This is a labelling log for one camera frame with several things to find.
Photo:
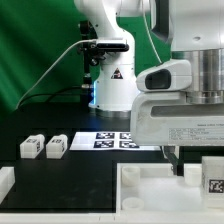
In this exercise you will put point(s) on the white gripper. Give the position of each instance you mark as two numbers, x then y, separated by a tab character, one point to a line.
165	119

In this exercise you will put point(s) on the white square table top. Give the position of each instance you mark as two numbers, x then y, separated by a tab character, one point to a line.
149	193

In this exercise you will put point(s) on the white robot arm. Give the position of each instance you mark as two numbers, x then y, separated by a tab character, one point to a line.
194	29

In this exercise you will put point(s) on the white sheet with tags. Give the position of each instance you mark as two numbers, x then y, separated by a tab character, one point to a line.
106	140

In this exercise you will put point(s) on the white obstacle block left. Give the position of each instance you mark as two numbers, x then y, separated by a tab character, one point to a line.
7	180

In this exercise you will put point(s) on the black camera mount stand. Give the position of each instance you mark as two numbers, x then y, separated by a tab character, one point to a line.
87	56

